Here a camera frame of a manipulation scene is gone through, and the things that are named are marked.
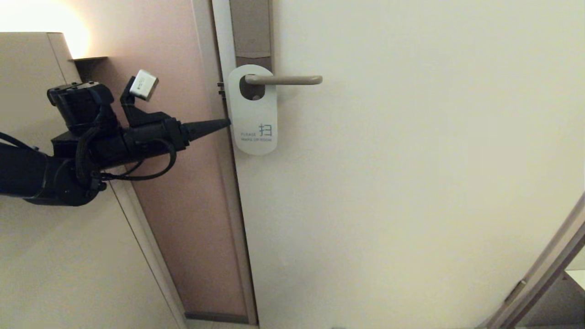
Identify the blue and white door hanger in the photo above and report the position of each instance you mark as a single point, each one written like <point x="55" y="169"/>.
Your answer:
<point x="253" y="116"/>

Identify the beige cabinet panel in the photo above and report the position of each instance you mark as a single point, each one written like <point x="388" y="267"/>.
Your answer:
<point x="45" y="251"/>

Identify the metal door latch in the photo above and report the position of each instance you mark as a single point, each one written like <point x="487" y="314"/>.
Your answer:
<point x="221" y="89"/>

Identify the brown metal lock plate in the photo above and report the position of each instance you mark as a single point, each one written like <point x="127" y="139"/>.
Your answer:
<point x="251" y="27"/>

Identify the dark wall light ledge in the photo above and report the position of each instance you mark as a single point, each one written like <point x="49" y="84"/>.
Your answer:
<point x="91" y="64"/>

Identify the brown wooden side frame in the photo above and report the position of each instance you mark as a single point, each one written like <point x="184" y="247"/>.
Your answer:
<point x="539" y="274"/>

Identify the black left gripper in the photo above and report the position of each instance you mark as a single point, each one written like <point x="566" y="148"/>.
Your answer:
<point x="155" y="137"/>

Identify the dark baseboard strip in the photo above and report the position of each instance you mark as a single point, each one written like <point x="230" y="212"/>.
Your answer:
<point x="215" y="317"/>

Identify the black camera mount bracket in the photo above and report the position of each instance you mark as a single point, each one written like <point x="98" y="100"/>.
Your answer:
<point x="139" y="116"/>

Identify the beige door frame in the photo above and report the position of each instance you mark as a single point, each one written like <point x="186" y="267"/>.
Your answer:
<point x="237" y="228"/>

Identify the small brown frame hinge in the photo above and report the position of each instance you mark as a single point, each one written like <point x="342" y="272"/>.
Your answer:
<point x="516" y="290"/>

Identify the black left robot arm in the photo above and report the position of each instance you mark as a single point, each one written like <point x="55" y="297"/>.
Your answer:
<point x="27" y="178"/>

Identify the white room door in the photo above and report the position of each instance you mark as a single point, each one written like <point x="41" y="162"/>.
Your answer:
<point x="388" y="183"/>

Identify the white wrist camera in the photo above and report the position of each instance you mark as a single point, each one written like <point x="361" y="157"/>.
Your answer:
<point x="144" y="85"/>

